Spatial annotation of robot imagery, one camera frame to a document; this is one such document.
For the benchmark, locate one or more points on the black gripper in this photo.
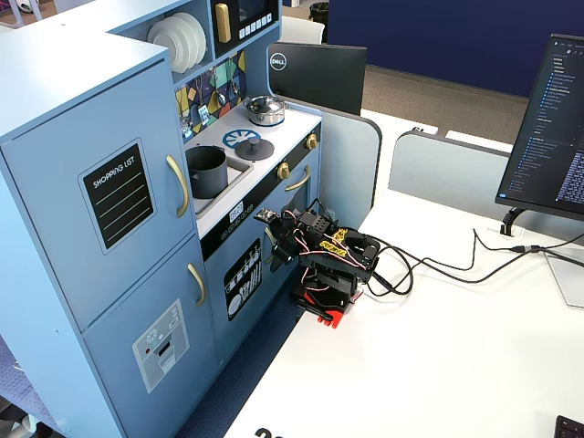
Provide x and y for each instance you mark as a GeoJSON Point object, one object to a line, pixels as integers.
{"type": "Point", "coordinates": [279, 250]}

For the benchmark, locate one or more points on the grey round robot mount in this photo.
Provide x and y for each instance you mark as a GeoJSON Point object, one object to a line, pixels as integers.
{"type": "Point", "coordinates": [254, 149]}

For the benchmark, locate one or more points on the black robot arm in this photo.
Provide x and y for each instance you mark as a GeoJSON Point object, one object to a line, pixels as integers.
{"type": "Point", "coordinates": [333, 262]}

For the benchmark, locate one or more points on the red robot base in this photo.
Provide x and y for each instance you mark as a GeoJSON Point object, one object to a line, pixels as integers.
{"type": "Point", "coordinates": [335, 315]}

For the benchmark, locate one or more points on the shiny steel pot lid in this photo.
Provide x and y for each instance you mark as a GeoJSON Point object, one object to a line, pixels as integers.
{"type": "Point", "coordinates": [263, 105]}

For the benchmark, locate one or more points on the gold stove knob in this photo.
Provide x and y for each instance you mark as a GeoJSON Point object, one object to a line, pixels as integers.
{"type": "Point", "coordinates": [283, 171]}
{"type": "Point", "coordinates": [312, 142]}

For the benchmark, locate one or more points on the silver toy sink basin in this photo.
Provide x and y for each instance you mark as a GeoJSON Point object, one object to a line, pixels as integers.
{"type": "Point", "coordinates": [239, 171]}

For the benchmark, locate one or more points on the dark gray pot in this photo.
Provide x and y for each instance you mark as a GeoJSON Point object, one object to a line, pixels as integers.
{"type": "Point", "coordinates": [210, 180]}

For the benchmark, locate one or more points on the curved gray desk divider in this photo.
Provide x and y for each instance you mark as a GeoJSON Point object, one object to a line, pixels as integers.
{"type": "Point", "coordinates": [347, 159]}

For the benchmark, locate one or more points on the shiny steel toy pot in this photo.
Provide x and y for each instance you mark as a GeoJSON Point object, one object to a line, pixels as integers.
{"type": "Point", "coordinates": [267, 118]}

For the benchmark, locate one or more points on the white hanging grater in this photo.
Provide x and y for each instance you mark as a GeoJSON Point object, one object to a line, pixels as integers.
{"type": "Point", "coordinates": [204, 114]}

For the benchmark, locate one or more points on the shiny round skimmer utensil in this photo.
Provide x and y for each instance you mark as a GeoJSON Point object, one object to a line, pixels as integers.
{"type": "Point", "coordinates": [185, 125]}

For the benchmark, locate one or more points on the shiny steel ladle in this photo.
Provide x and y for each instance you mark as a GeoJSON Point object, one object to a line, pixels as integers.
{"type": "Point", "coordinates": [221, 98]}

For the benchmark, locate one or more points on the shiny steel spoon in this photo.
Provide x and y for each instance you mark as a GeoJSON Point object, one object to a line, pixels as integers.
{"type": "Point", "coordinates": [235, 90]}

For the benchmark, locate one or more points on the low gray desk divider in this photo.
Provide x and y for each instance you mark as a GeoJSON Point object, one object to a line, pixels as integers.
{"type": "Point", "coordinates": [447, 178]}

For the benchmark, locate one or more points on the black Dell monitor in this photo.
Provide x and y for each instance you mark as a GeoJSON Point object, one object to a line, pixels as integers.
{"type": "Point", "coordinates": [319, 77]}

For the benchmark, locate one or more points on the white chair back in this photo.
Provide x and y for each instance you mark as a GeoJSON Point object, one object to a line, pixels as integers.
{"type": "Point", "coordinates": [301, 31]}

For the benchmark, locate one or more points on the white toy plate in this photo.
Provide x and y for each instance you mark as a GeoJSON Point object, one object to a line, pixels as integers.
{"type": "Point", "coordinates": [200, 38]}
{"type": "Point", "coordinates": [184, 43]}
{"type": "Point", "coordinates": [164, 48]}

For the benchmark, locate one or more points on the blue toy kitchen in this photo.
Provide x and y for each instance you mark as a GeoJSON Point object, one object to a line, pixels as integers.
{"type": "Point", "coordinates": [91, 114]}

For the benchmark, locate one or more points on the black trash bin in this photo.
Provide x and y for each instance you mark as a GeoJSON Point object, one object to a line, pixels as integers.
{"type": "Point", "coordinates": [319, 11]}

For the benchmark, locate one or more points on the monitor showing code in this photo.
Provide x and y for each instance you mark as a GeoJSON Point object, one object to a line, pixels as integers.
{"type": "Point", "coordinates": [547, 128]}

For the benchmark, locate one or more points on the black keyboard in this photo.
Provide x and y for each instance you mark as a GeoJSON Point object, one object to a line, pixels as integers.
{"type": "Point", "coordinates": [570, 429]}

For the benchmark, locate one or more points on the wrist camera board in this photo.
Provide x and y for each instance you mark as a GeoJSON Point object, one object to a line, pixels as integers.
{"type": "Point", "coordinates": [265, 214]}

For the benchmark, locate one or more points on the silver monitor base plate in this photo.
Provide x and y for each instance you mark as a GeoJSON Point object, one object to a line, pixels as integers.
{"type": "Point", "coordinates": [568, 278]}

